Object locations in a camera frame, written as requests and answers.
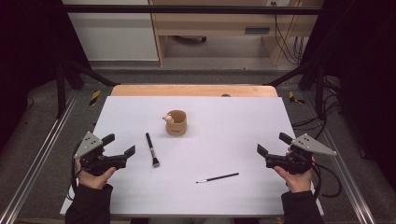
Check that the thin black eyeliner pencil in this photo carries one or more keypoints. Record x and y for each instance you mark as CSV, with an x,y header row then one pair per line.
x,y
221,177

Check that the large black makeup brush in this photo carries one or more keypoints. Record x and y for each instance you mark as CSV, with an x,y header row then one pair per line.
x,y
150,146

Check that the white board sheet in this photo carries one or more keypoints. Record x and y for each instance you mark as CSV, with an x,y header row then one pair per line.
x,y
218,149

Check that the black horizontal frame bar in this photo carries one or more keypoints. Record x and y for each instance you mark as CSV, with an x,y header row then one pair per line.
x,y
186,9

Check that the aluminium floor rail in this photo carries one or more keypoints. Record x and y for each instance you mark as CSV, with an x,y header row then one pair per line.
x,y
345,174
34,161

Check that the dark round table grommet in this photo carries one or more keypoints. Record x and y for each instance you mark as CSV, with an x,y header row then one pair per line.
x,y
225,95

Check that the black curtain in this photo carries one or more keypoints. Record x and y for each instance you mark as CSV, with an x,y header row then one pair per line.
x,y
28,62
364,77

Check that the wooden brush holder cup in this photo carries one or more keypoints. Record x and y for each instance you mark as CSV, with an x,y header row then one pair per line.
x,y
177,126

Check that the black metal frame strut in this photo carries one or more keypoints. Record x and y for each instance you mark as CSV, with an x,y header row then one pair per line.
x,y
61,90
319,93

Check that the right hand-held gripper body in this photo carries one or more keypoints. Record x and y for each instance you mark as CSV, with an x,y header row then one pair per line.
x,y
295,163

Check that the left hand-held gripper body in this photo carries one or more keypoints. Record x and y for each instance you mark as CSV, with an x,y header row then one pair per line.
x,y
93,159

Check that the person's right hand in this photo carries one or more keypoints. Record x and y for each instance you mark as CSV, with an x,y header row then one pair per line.
x,y
299,183

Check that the light wooden desk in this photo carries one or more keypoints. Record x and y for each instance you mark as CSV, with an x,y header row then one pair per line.
x,y
211,23

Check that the person's left hand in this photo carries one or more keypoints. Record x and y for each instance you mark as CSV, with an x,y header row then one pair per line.
x,y
91,182

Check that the white cabinet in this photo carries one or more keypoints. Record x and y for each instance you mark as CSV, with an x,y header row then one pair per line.
x,y
115,37

